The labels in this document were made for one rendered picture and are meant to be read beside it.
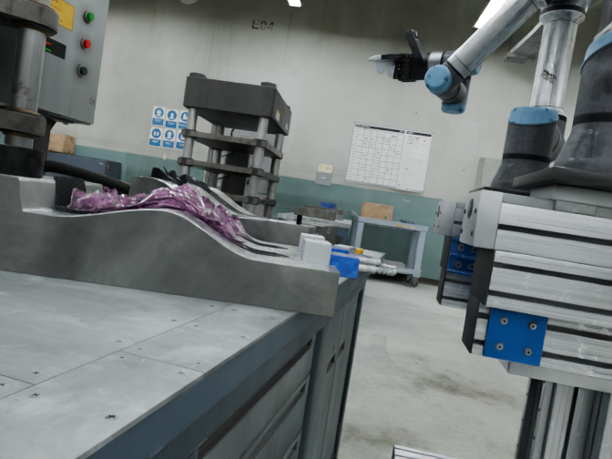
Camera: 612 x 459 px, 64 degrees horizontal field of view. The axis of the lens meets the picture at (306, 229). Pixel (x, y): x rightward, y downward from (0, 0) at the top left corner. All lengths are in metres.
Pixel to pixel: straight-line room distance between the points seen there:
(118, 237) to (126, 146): 7.75
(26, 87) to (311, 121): 6.47
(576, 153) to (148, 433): 0.75
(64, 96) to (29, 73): 0.28
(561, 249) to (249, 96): 4.43
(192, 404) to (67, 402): 0.09
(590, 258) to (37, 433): 0.76
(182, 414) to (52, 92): 1.32
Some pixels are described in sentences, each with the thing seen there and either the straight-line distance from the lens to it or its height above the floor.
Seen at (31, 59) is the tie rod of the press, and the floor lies 1.16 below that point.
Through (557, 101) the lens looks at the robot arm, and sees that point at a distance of 1.55.
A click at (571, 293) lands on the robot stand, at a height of 0.86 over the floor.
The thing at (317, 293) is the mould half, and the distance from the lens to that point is 0.59.
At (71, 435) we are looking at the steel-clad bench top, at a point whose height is 0.80.
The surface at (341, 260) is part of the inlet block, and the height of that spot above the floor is 0.86.
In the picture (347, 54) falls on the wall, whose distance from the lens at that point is 7.83.
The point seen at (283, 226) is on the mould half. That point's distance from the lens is 0.89.
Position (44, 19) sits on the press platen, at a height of 1.26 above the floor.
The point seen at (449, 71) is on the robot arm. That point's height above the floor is 1.36.
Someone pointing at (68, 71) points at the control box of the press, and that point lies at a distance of 1.64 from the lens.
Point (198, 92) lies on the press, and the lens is 5.21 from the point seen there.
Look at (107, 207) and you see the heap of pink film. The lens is 0.68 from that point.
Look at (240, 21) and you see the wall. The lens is 8.20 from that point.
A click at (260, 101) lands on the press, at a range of 5.03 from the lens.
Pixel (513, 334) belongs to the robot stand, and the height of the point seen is 0.77.
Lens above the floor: 0.93
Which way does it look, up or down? 3 degrees down
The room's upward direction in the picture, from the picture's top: 9 degrees clockwise
